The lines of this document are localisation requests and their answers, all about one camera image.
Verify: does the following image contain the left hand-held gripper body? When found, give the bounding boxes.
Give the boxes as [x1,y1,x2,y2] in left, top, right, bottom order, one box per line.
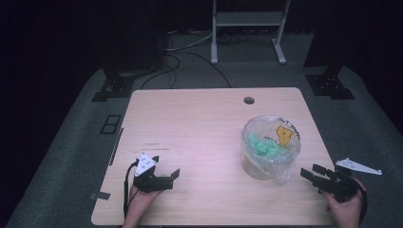
[133,152,174,194]

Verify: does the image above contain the white metal stand frame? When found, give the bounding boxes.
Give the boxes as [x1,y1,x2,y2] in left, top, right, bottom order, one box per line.
[210,0,292,67]

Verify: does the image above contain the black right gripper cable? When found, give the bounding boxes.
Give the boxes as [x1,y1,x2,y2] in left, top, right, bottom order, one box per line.
[356,179,369,223]

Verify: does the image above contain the person's right hand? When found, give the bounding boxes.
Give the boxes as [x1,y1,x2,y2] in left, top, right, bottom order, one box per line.
[322,180,369,228]

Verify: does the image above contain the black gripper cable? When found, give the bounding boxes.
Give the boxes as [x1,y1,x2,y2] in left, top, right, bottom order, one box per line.
[123,159,141,220]
[356,179,369,223]

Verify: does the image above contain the grey tape piece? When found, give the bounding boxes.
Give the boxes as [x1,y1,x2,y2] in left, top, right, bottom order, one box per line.
[88,191,112,201]

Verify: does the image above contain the person's left hand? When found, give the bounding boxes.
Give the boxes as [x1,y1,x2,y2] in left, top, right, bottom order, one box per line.
[127,184,163,217]

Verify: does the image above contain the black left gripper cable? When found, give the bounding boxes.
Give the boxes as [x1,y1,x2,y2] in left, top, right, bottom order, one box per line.
[123,159,141,220]

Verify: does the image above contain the green crumpled paper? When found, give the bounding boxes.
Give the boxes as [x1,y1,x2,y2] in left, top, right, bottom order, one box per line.
[245,131,285,159]

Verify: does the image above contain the clear round plastic bin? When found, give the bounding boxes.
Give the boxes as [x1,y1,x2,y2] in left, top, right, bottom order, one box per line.
[240,125,288,181]

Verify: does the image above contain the black floor cable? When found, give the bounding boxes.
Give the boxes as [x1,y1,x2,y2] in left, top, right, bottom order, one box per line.
[140,50,233,90]

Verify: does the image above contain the grey floor cables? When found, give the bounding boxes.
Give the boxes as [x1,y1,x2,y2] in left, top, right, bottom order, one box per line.
[164,29,214,53]

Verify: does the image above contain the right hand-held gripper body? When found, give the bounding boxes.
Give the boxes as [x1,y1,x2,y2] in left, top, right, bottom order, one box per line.
[317,157,383,204]

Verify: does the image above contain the clear plastic bag yellow print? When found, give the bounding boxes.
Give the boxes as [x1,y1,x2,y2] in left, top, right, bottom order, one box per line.
[241,114,302,185]

